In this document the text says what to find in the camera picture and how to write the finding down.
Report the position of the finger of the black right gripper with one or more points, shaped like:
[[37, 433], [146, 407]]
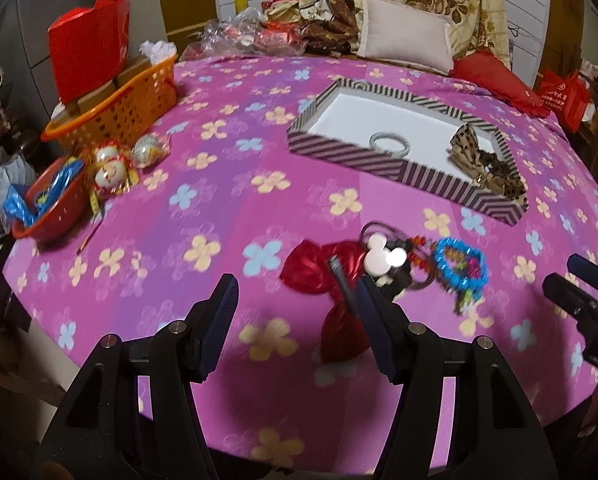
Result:
[[570, 298], [583, 269]]

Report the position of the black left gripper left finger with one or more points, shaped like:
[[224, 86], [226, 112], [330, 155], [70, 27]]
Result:
[[183, 353]]

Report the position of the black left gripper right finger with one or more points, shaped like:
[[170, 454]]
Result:
[[411, 356]]

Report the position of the red satin bow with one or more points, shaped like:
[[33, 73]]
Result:
[[307, 270]]

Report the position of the pink floral bedspread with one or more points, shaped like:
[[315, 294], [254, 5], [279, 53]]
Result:
[[231, 198]]

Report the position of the leopard bow scrunchie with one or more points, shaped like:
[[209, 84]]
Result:
[[484, 168]]

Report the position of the red shopping bag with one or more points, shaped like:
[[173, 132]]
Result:
[[567, 97]]

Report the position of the silver ornament ball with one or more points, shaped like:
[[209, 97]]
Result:
[[150, 149]]

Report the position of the red plastic bowl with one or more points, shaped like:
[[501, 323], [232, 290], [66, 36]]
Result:
[[53, 204]]

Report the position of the striped tray box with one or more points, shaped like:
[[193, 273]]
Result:
[[401, 137]]

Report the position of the red cushion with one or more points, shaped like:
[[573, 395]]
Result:
[[485, 70]]

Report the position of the orange plastic basket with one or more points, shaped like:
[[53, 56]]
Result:
[[124, 116]]

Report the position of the white tissue paper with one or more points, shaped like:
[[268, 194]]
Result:
[[157, 52]]

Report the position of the beige pillow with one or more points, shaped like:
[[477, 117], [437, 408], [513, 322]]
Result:
[[399, 34]]

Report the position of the clear plastic bag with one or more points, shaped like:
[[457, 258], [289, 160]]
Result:
[[250, 32]]

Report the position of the brown patterned cloth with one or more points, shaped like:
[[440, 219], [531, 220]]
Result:
[[329, 26]]

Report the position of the Santa plush toy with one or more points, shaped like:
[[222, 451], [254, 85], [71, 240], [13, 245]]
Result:
[[281, 11]]

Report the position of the grey cabinet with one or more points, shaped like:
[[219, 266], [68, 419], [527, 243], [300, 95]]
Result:
[[24, 55]]

